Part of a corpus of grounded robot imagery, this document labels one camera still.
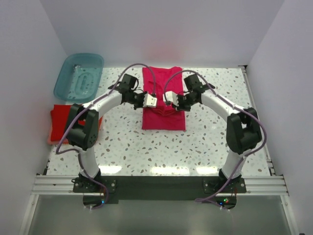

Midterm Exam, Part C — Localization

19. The magenta t-shirt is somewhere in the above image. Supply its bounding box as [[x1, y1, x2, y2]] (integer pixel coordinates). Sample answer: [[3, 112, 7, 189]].
[[142, 67, 186, 131]]

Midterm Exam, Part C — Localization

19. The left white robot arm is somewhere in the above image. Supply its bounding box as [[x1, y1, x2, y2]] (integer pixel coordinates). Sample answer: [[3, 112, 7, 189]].
[[64, 74, 149, 192]]

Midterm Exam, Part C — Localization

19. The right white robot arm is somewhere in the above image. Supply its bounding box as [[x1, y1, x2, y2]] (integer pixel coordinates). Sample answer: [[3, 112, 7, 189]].
[[164, 74, 262, 192]]

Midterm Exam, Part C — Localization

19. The teal plastic bin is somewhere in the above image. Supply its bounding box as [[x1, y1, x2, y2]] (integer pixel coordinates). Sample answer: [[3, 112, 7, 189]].
[[53, 53, 104, 103]]

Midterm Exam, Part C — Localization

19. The folded red t-shirt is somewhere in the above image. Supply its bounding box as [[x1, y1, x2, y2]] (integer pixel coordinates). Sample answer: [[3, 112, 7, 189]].
[[47, 104, 102, 146]]

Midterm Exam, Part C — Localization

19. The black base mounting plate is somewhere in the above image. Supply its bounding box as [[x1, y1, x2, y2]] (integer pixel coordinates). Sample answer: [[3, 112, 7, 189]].
[[71, 176, 247, 209]]

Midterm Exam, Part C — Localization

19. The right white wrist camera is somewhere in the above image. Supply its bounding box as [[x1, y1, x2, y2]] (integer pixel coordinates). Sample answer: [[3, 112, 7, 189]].
[[163, 91, 179, 106]]

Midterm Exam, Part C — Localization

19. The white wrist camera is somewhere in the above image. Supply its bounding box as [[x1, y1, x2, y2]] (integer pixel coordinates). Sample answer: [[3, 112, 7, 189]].
[[163, 91, 179, 106], [143, 93, 157, 108]]

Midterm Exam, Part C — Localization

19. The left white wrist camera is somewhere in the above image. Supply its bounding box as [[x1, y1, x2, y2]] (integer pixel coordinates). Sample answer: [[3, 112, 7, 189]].
[[143, 93, 157, 108]]

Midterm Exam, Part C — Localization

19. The aluminium frame rail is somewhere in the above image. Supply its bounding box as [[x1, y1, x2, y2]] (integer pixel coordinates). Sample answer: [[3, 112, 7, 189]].
[[31, 175, 289, 196]]

